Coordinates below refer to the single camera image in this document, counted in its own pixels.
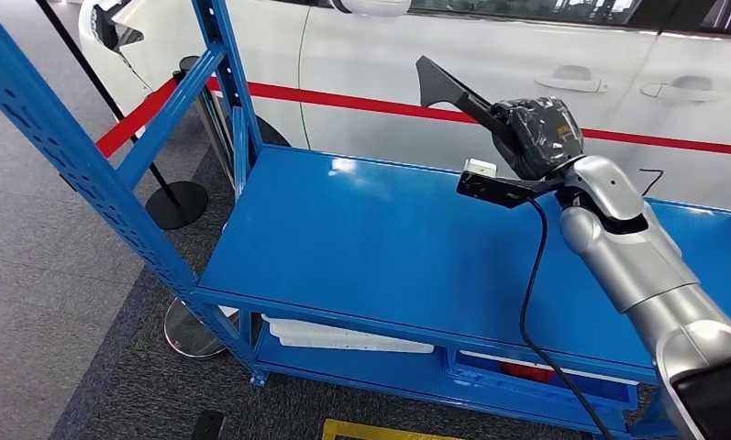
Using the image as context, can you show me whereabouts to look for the white car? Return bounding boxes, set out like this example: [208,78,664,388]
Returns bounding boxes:
[78,0,731,211]

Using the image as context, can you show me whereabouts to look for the long red barrier belt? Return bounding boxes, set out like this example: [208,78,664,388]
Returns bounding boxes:
[206,77,731,158]

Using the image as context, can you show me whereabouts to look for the blue metal shelf rack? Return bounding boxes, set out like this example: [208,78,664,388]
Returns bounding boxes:
[0,0,731,440]

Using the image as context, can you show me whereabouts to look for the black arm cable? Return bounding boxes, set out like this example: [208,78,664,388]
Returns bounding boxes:
[518,197,615,440]

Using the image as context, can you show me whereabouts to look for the short red barrier belt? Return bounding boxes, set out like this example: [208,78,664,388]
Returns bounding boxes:
[95,77,181,160]

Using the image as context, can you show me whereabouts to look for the red item in bin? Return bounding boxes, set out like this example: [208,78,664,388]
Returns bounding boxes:
[499,362,555,384]

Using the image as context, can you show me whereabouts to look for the black stanchion with black base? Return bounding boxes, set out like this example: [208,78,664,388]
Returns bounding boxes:
[35,0,209,231]

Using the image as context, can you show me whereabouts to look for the blue plastic bin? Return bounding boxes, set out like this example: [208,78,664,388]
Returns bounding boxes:
[444,348,639,422]

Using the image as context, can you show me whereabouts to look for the chrome stanchion with black cap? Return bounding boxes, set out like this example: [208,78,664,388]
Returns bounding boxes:
[58,172,239,359]
[176,55,236,183]

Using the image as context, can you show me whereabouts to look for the yellow floor tape square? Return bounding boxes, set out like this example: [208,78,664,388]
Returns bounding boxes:
[321,419,463,440]

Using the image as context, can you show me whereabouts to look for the black plastic plate part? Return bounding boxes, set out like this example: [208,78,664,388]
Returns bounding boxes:
[415,55,525,147]

